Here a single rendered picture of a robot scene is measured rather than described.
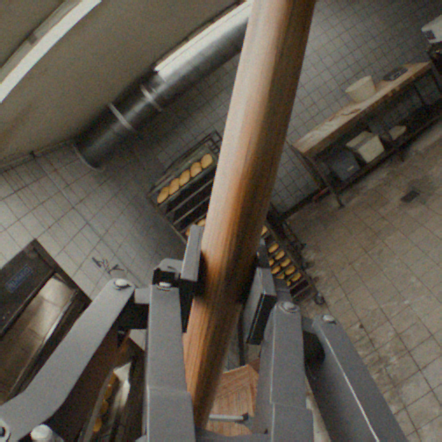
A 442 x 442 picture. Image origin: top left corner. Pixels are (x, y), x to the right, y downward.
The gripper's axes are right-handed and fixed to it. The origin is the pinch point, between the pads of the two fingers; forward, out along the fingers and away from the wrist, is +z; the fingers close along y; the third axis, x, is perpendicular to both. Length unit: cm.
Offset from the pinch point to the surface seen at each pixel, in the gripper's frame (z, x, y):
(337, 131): 415, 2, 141
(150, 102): 289, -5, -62
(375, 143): 432, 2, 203
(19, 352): 87, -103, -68
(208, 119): 499, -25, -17
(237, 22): 289, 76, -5
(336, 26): 499, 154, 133
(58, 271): 151, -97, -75
